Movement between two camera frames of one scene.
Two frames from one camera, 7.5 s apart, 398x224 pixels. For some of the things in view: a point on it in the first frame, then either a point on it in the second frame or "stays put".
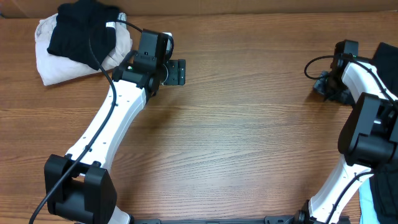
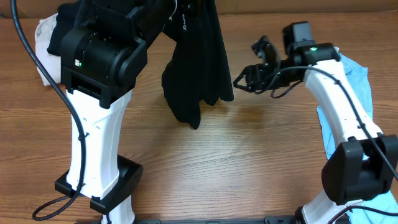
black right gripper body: [333, 88] to [265, 74]
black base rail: [270, 219] stays put
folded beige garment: [53, 70] stays put
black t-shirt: [384, 180] to [199, 71]
